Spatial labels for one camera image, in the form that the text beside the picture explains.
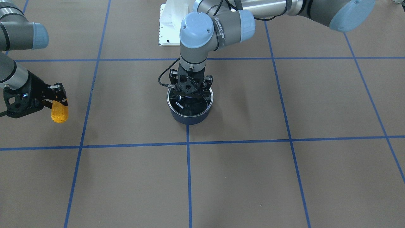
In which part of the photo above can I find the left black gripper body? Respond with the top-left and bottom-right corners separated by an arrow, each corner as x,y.
176,65 -> 205,97

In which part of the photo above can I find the brown table mat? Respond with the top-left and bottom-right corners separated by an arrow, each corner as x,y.
1,0 -> 405,228

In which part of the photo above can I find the blue saucepan with handle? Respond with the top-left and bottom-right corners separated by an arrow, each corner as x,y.
166,86 -> 214,125

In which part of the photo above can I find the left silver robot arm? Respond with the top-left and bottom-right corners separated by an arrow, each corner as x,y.
161,0 -> 375,98

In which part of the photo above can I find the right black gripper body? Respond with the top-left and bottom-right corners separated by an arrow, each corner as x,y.
3,71 -> 53,118

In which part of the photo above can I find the yellow plastic corn cob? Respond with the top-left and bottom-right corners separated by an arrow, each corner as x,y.
51,100 -> 69,123

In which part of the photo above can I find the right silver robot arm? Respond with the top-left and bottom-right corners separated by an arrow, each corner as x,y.
0,0 -> 68,123

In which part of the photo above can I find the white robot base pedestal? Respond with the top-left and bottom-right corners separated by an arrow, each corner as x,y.
158,0 -> 195,46

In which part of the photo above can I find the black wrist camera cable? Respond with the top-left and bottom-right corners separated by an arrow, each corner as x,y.
158,66 -> 178,88

